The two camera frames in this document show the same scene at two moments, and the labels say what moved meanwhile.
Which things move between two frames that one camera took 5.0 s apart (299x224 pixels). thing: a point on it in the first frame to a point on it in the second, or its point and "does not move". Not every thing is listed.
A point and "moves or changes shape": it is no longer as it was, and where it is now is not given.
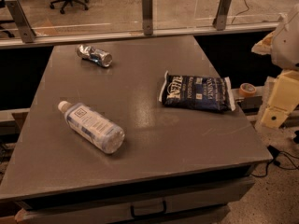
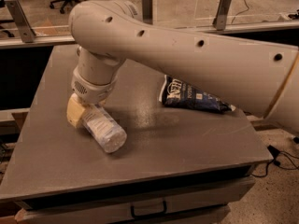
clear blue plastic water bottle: (92, 127) moves or changes shape
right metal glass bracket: (220, 20) does not move
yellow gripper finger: (283, 100) to (90, 92)
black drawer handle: (148, 215) does not move
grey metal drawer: (201, 203) does not move
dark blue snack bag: (197, 91) does not move
